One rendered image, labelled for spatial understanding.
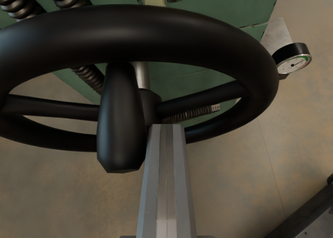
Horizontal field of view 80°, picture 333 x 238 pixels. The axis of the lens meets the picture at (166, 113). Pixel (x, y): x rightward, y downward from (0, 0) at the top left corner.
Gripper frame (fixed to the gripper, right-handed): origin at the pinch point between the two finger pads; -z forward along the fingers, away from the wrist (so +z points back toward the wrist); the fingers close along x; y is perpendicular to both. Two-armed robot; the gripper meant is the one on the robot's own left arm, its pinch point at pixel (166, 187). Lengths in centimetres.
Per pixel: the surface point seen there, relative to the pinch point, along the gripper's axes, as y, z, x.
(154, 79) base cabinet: -17.4, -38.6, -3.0
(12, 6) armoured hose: 4.4, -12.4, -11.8
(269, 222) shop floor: -82, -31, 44
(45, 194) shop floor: -93, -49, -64
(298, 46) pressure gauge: -5.6, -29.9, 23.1
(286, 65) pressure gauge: -9.3, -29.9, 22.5
